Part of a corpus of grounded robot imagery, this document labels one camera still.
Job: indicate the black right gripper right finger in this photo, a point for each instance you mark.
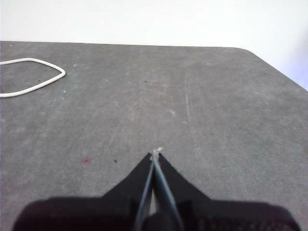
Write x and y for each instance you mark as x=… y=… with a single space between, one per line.
x=228 y=216

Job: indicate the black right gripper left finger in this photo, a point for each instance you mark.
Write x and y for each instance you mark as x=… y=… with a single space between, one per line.
x=96 y=214

